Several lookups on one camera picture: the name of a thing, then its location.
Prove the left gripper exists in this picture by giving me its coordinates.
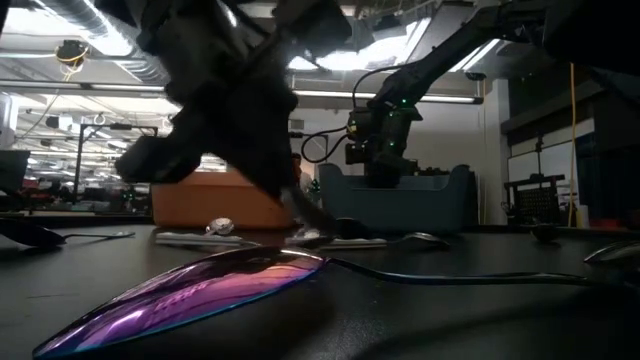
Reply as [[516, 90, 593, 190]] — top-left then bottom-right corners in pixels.
[[115, 49, 372, 239]]

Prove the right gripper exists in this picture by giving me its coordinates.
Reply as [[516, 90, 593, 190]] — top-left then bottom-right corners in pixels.
[[344, 97, 424, 189]]

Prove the silver spoon orange handle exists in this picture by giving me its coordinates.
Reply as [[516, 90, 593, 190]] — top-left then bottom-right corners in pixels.
[[203, 217, 236, 237], [294, 225, 329, 246]]

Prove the black spoon blue handle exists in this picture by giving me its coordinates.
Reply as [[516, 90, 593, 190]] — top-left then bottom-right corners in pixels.
[[582, 240, 640, 269], [9, 230, 137, 250]]

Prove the large blue-grey plastic bin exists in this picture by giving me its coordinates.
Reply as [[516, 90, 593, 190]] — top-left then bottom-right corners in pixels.
[[318, 163, 476, 235]]

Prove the person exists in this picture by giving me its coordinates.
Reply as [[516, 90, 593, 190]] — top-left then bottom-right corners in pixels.
[[291, 151, 321, 211]]

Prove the large orange plastic bin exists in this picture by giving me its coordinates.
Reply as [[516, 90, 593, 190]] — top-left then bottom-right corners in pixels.
[[151, 169, 296, 231]]

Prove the bright ceiling light panel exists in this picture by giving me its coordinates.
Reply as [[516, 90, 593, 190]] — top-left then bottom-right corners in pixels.
[[287, 17, 439, 72]]

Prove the angled ceiling light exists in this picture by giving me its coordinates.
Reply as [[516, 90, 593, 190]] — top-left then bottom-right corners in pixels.
[[447, 38, 501, 74]]

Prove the black pegboard cart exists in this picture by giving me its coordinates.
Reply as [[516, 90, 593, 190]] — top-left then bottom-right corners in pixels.
[[502, 172, 569, 227]]

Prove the black table mat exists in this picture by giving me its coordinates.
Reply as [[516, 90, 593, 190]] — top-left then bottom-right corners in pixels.
[[0, 213, 640, 360]]

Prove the long linear ceiling light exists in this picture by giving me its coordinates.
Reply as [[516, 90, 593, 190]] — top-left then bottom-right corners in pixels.
[[0, 78, 485, 105]]

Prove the dark computer monitor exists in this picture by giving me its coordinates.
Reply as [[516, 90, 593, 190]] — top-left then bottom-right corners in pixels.
[[0, 148, 31, 197]]

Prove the silver ventilation duct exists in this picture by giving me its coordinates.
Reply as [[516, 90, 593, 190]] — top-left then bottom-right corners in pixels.
[[29, 0, 174, 87]]

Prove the black gantry frame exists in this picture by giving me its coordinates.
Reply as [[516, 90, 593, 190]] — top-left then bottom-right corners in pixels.
[[72, 122, 160, 204]]

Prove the yellow cable reel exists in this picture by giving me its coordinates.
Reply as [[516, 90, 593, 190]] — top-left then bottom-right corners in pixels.
[[53, 38, 91, 81]]

